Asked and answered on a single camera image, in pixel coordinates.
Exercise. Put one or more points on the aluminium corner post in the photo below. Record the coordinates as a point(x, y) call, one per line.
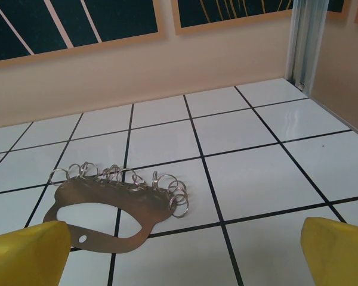
point(305, 44)

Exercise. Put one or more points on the metal key holder with rings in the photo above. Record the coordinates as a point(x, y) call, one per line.
point(107, 195)

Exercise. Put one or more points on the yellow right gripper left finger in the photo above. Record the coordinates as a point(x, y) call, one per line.
point(27, 256)

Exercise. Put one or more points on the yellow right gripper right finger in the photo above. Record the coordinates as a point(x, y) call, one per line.
point(340, 256)

